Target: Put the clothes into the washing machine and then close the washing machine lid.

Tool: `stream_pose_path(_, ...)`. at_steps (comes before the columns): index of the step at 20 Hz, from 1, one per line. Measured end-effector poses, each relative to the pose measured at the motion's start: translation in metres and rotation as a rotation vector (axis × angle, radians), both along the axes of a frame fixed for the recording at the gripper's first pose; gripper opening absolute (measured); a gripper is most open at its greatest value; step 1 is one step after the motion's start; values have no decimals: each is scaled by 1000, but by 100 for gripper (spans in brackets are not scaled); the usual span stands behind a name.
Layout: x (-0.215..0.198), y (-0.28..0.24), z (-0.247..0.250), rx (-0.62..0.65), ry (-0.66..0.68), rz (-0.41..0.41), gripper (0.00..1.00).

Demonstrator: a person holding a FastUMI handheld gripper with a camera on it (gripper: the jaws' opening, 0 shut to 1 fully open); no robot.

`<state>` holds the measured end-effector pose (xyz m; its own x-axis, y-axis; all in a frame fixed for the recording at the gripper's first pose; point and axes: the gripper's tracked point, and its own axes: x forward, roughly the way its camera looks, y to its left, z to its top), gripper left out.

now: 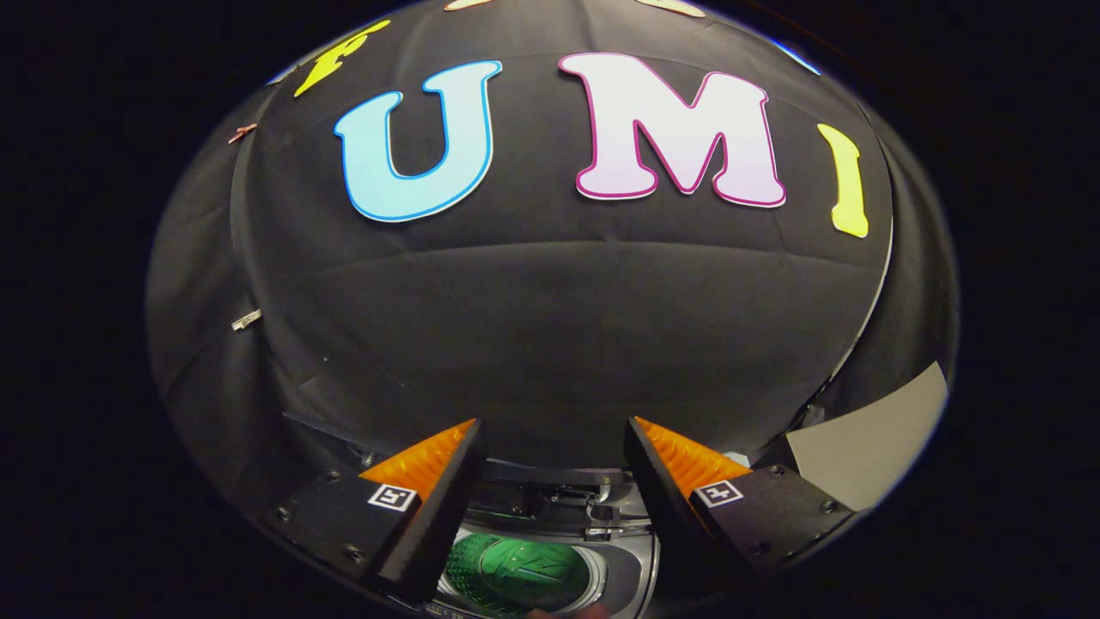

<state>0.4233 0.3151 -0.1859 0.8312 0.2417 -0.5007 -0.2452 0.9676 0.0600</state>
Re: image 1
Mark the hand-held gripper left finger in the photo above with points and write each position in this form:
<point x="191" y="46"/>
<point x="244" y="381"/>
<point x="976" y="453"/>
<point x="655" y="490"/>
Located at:
<point x="438" y="524"/>

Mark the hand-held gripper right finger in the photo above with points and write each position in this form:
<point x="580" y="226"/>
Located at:
<point x="657" y="490"/>

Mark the dark grey washing machine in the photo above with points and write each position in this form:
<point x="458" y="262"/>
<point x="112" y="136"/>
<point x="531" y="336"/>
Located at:
<point x="623" y="567"/>

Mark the green polo shirt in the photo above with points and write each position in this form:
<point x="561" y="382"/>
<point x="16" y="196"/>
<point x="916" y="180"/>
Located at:
<point x="533" y="567"/>

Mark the black backdrop cloth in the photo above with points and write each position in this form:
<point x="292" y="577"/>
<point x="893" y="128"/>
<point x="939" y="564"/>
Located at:
<point x="550" y="327"/>

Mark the silver cloth clip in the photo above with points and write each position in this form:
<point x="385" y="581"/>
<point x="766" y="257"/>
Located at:
<point x="247" y="320"/>

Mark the copper cloth clip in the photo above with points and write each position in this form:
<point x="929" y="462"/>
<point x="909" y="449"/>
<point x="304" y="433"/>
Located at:
<point x="242" y="131"/>

